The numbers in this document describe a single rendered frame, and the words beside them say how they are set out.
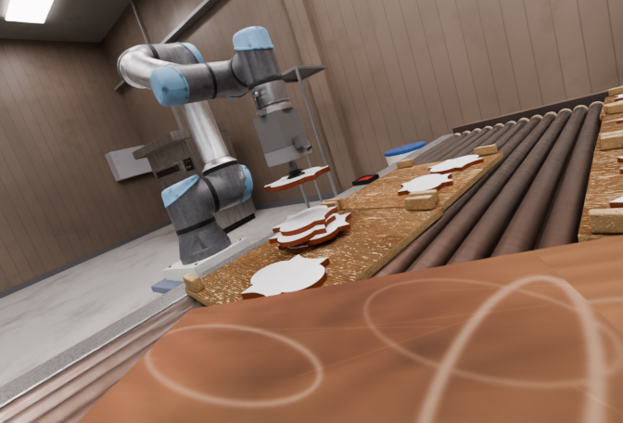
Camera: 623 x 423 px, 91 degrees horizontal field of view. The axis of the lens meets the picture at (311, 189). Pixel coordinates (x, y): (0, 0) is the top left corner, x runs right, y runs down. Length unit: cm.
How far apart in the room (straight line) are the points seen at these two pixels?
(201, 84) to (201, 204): 38
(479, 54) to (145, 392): 428
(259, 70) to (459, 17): 388
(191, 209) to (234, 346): 74
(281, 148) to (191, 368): 48
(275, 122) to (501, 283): 51
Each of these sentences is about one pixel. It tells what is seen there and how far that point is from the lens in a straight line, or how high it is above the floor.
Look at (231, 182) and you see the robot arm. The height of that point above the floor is 109.
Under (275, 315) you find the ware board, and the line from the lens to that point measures 22.
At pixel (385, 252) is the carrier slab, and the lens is 51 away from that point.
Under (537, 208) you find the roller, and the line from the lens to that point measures 64.
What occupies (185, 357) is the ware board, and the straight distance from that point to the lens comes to 23.
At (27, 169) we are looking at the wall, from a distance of 928.
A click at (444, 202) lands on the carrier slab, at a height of 93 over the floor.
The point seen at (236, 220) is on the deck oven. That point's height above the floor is 14.
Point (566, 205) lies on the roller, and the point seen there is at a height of 92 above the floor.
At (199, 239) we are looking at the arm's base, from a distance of 93.
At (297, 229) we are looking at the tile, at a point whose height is 98.
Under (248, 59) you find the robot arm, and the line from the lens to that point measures 66.
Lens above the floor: 114
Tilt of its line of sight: 9 degrees down
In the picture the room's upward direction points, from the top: 18 degrees counter-clockwise
